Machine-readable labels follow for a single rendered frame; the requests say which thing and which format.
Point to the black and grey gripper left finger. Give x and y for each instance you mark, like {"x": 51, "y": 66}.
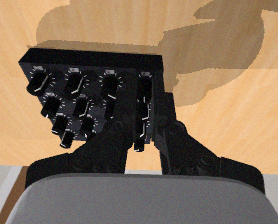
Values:
{"x": 104, "y": 153}

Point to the black knob box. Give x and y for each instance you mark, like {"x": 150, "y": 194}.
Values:
{"x": 77, "y": 89}

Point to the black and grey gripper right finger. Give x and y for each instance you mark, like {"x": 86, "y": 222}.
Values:
{"x": 181, "y": 154}

